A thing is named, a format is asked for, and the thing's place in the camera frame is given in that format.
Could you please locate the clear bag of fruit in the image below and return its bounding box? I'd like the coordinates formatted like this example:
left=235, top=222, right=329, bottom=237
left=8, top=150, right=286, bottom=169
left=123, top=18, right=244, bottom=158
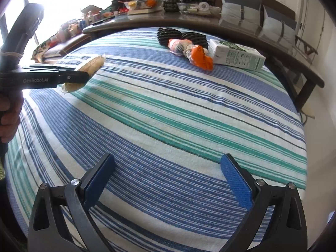
left=123, top=0, right=158, bottom=11

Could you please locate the black ribbed plant pot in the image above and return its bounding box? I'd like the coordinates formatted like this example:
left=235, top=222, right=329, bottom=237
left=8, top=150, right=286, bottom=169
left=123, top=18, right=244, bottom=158
left=163, top=0, right=182, bottom=12

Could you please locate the black remote control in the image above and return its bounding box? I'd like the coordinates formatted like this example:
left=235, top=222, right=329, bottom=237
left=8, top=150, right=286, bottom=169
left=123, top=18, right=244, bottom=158
left=92, top=18, right=114, bottom=26

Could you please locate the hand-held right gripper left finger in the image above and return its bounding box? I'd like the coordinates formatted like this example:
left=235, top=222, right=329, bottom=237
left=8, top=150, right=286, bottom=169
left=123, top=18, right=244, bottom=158
left=27, top=153, right=115, bottom=252

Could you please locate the patterned cloth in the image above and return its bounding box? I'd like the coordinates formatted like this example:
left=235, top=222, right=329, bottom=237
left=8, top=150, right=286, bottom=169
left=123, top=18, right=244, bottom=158
left=31, top=37, right=58, bottom=61

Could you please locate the person's left hand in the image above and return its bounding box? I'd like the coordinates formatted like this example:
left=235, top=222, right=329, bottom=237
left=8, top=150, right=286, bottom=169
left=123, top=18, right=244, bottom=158
left=0, top=93, right=25, bottom=143

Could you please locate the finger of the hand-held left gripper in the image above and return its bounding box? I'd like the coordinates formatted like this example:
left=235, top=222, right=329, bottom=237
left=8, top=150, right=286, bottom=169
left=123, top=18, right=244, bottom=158
left=58, top=71, right=90, bottom=88
left=24, top=66, right=77, bottom=73

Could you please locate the dark wooden table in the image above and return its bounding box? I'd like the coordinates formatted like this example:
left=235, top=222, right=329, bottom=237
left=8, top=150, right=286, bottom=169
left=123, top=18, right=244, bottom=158
left=83, top=13, right=325, bottom=111

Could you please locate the white orange crumpled wrapper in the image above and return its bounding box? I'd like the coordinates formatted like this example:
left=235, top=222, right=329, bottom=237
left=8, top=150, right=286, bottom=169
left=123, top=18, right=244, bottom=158
left=168, top=39, right=196, bottom=57

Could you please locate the brown wooden sofa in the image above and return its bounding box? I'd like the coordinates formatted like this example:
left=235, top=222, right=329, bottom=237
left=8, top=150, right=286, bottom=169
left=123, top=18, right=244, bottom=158
left=136, top=0, right=319, bottom=63

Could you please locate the thick book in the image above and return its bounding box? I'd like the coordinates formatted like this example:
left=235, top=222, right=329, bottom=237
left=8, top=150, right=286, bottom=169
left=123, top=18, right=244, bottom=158
left=127, top=7, right=163, bottom=15

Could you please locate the grey blue strapped pillow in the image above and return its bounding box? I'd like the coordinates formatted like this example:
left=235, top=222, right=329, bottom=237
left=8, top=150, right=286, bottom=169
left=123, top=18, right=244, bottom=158
left=219, top=0, right=263, bottom=36
left=262, top=5, right=298, bottom=45

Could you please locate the row of small bottles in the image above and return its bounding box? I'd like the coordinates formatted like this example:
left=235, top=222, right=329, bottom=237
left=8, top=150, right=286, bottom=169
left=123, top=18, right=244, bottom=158
left=58, top=10, right=105, bottom=37

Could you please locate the brown side cabinet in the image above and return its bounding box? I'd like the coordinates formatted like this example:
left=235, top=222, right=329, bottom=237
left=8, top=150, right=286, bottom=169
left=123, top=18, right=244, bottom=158
left=31, top=33, right=88, bottom=61

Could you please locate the blue green striped cloth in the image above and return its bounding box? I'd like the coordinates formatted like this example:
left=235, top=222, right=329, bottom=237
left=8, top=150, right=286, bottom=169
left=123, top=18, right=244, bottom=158
left=4, top=26, right=308, bottom=252

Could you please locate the white door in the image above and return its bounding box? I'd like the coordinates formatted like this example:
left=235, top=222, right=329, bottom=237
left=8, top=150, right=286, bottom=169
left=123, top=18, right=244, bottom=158
left=299, top=0, right=327, bottom=45

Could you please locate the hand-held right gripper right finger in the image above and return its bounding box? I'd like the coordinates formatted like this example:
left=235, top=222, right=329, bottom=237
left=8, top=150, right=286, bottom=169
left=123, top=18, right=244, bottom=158
left=220, top=154, right=308, bottom=252

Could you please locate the beige snack packet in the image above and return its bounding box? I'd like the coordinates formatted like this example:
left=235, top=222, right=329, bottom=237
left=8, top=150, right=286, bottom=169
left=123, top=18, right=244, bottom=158
left=62, top=54, right=106, bottom=94

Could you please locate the clear glass tray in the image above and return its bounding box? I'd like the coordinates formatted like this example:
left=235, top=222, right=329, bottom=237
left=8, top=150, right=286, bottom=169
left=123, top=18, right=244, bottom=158
left=177, top=1, right=221, bottom=15

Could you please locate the white green milk carton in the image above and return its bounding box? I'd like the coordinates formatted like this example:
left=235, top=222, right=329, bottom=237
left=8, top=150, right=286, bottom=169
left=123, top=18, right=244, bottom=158
left=209, top=39, right=266, bottom=71

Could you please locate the black foam net sleeve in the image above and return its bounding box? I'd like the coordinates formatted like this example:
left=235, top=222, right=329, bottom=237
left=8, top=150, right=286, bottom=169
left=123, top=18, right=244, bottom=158
left=181, top=31, right=209, bottom=49
left=157, top=28, right=181, bottom=46

